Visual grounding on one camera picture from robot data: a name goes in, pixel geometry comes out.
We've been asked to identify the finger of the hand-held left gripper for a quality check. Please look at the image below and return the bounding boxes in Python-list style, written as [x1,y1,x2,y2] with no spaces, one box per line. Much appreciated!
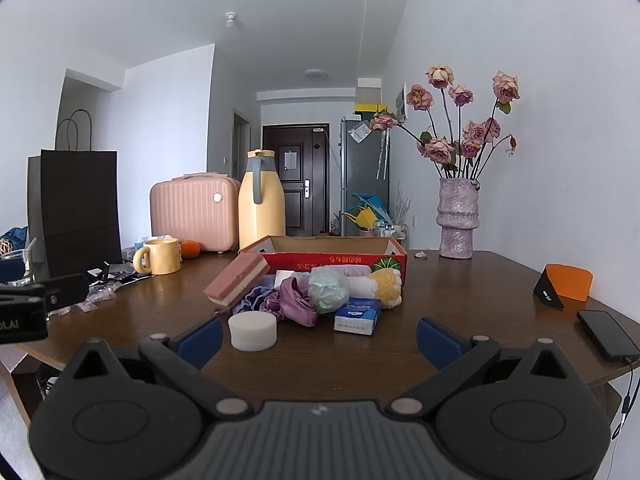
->
[44,272,91,311]

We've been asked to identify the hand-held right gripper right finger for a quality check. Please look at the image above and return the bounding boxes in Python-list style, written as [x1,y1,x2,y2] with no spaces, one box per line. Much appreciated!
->
[387,317,581,421]

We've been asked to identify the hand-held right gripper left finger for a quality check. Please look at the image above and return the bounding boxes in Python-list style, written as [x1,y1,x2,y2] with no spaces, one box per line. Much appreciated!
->
[59,316,253,421]

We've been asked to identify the white round sponge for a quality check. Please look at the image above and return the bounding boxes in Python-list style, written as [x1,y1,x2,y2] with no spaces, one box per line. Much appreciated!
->
[228,311,278,351]

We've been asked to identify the blue-grey ruffled cloth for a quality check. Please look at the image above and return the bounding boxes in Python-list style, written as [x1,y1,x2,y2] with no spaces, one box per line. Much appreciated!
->
[215,285,282,318]

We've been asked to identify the pink white layered sponge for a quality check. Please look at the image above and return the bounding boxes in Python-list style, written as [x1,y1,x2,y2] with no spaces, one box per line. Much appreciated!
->
[203,251,271,308]

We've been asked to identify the yellow white plush toy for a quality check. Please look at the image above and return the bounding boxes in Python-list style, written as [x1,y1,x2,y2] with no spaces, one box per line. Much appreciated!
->
[369,267,403,309]

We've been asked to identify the blue tissue packet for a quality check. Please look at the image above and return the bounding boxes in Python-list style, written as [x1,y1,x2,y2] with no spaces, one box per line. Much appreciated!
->
[333,297,382,336]

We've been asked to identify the white towel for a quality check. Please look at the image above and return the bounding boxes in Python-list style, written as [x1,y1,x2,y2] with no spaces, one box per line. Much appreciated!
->
[347,274,381,301]

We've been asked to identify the purple satin cloth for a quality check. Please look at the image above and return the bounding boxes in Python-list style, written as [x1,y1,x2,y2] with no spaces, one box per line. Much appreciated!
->
[272,276,321,327]

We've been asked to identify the white mesh ball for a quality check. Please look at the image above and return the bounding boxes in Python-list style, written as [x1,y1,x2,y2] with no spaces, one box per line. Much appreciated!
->
[307,265,352,315]

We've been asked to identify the red cardboard box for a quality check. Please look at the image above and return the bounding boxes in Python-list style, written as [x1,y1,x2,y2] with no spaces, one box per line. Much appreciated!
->
[239,234,408,301]

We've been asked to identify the pile of small wrappers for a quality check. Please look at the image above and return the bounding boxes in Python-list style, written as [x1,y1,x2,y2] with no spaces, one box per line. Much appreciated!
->
[47,260,137,317]

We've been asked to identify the clear glass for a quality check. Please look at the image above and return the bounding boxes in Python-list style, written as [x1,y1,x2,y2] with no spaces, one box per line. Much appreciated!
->
[0,237,37,286]

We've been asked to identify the black paper bag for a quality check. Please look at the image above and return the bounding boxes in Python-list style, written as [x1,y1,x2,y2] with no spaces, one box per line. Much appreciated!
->
[27,109,123,281]

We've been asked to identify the yellow mug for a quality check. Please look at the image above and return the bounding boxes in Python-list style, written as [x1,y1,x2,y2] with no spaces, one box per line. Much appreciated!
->
[132,238,182,276]

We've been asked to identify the storage cart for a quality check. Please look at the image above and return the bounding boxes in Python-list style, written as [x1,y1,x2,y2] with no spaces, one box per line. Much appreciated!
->
[372,220,408,251]

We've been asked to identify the purple ceramic vase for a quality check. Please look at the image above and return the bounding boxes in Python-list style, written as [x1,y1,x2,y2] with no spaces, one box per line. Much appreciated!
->
[436,177,481,260]

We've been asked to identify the pink suitcase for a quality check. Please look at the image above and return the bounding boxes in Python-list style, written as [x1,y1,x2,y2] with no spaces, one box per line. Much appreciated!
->
[149,172,242,253]

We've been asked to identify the yellow thermos jug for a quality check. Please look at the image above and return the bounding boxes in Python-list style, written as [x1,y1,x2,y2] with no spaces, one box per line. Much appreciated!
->
[238,149,287,251]

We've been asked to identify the orange black stand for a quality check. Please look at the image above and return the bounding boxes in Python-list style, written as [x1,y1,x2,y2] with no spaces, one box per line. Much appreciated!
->
[533,263,594,310]

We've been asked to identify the blue and yellow bags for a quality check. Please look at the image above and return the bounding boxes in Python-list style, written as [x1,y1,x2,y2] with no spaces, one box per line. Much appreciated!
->
[342,192,388,231]

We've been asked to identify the black smartphone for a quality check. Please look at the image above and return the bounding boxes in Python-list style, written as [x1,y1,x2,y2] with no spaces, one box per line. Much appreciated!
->
[576,310,640,363]

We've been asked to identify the grey refrigerator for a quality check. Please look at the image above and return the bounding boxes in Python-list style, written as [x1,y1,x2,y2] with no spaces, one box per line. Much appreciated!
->
[340,115,390,237]

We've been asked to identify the bunch of dried pink roses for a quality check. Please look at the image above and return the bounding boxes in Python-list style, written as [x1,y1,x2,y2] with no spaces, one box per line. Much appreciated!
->
[370,65,521,181]

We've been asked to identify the dark wooden door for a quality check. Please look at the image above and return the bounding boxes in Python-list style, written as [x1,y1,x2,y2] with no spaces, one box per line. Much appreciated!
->
[262,123,331,237]

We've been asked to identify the beige cardboard box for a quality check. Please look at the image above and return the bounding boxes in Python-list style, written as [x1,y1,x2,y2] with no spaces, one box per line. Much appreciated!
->
[357,78,383,105]

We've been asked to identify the black cable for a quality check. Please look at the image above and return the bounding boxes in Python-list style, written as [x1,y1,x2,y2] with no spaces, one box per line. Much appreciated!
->
[611,357,638,441]

